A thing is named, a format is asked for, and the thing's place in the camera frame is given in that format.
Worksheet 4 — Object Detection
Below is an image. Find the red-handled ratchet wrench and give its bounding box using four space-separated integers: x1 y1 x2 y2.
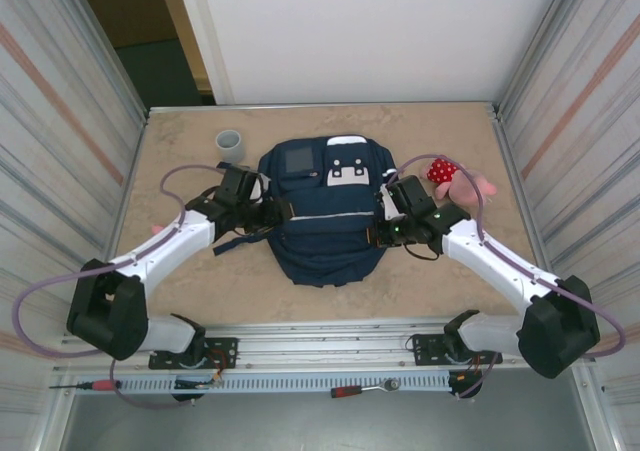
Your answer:
329 377 401 400

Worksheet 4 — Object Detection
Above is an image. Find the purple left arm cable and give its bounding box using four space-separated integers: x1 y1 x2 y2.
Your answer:
10 163 241 410

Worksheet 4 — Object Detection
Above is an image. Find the grey plastic cup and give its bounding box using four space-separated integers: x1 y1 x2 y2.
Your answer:
214 129 246 165

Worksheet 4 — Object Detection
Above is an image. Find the pink plush toy, red dotted dress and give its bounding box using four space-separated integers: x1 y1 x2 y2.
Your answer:
423 155 499 206

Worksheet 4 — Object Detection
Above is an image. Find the navy blue backpack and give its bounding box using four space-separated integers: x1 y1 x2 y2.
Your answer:
212 134 401 288

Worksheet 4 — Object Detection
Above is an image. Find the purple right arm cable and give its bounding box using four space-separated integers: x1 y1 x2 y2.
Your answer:
384 153 628 401

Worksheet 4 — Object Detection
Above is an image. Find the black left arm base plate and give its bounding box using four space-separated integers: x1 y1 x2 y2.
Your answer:
148 337 240 371

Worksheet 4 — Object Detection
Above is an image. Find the red-handled screwdriver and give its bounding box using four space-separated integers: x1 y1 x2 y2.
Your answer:
48 379 121 391

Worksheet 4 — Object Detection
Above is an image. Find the aluminium rail frame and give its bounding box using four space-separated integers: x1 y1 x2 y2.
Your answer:
58 320 596 372

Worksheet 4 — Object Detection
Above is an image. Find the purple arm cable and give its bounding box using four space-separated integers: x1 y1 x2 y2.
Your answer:
10 163 241 410
384 153 628 401

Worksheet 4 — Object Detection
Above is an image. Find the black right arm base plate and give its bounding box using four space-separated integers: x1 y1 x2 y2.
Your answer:
410 333 504 367

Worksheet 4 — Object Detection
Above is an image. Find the white slotted cable duct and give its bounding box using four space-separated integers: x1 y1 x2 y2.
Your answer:
119 373 451 395

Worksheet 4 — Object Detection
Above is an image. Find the black wired connector block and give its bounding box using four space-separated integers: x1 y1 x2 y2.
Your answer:
448 369 485 401
171 376 225 404

